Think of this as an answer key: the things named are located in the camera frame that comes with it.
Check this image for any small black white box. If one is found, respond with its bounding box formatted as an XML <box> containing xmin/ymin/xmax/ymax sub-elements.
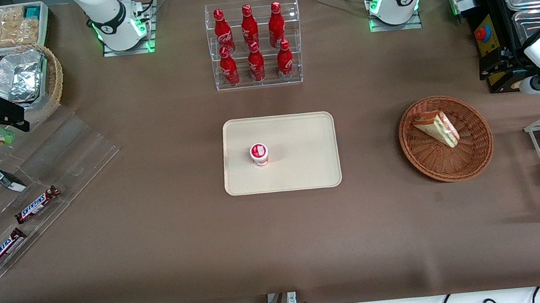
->
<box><xmin>0</xmin><ymin>166</ymin><xmax>27</xmax><ymax>195</ymax></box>

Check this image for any red cola bottle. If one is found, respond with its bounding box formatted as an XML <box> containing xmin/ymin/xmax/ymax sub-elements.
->
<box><xmin>274</xmin><ymin>38</ymin><xmax>296</xmax><ymax>81</ymax></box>
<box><xmin>265</xmin><ymin>1</ymin><xmax>287</xmax><ymax>48</ymax></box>
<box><xmin>239</xmin><ymin>3</ymin><xmax>261</xmax><ymax>48</ymax></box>
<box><xmin>212</xmin><ymin>7</ymin><xmax>236</xmax><ymax>55</ymax></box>
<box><xmin>246</xmin><ymin>40</ymin><xmax>267</xmax><ymax>83</ymax></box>
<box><xmin>217</xmin><ymin>44</ymin><xmax>241</xmax><ymax>88</ymax></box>

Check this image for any beige plastic tray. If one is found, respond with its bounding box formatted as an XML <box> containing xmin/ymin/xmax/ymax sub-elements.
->
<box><xmin>217</xmin><ymin>108</ymin><xmax>343</xmax><ymax>199</ymax></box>

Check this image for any silver foil tray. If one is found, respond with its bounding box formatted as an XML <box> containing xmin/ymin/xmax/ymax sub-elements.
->
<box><xmin>0</xmin><ymin>47</ymin><xmax>52</xmax><ymax>107</ymax></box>

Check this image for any white plastic bin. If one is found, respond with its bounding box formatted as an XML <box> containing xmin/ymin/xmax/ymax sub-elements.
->
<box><xmin>0</xmin><ymin>0</ymin><xmax>54</xmax><ymax>56</ymax></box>

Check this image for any clear acrylic bottle rack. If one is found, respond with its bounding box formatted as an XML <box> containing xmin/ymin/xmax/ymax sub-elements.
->
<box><xmin>204</xmin><ymin>0</ymin><xmax>307</xmax><ymax>93</ymax></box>

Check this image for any clear bag of crackers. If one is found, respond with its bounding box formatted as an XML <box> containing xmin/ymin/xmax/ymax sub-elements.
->
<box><xmin>0</xmin><ymin>6</ymin><xmax>26</xmax><ymax>25</ymax></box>
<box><xmin>14</xmin><ymin>18</ymin><xmax>42</xmax><ymax>46</ymax></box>
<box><xmin>0</xmin><ymin>20</ymin><xmax>20</xmax><ymax>49</ymax></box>

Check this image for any triangle sandwich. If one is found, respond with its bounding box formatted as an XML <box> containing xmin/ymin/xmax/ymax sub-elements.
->
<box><xmin>411</xmin><ymin>109</ymin><xmax>462</xmax><ymax>152</ymax></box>

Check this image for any red white yogurt cup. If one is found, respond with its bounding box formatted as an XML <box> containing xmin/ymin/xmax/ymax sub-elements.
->
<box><xmin>249</xmin><ymin>142</ymin><xmax>270</xmax><ymax>168</ymax></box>

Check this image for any small steel tray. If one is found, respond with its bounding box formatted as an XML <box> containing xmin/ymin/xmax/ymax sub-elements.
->
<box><xmin>510</xmin><ymin>8</ymin><xmax>540</xmax><ymax>45</ymax></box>

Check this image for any clear acrylic stepped stand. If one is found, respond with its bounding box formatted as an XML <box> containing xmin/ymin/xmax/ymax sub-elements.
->
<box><xmin>0</xmin><ymin>99</ymin><xmax>134</xmax><ymax>279</ymax></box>

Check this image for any brown snickers bar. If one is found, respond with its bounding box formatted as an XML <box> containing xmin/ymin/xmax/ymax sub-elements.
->
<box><xmin>12</xmin><ymin>184</ymin><xmax>64</xmax><ymax>225</ymax></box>
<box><xmin>0</xmin><ymin>227</ymin><xmax>31</xmax><ymax>274</ymax></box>

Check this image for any yellow emergency stop box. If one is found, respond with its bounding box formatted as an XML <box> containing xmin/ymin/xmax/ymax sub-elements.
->
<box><xmin>472</xmin><ymin>13</ymin><xmax>502</xmax><ymax>59</ymax></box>

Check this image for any brown round wicker basket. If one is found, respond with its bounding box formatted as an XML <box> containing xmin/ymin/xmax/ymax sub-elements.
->
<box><xmin>395</xmin><ymin>90</ymin><xmax>498</xmax><ymax>188</ymax></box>

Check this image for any tan wicker basket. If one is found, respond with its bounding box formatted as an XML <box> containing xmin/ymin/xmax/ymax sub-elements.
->
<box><xmin>0</xmin><ymin>41</ymin><xmax>69</xmax><ymax>130</ymax></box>

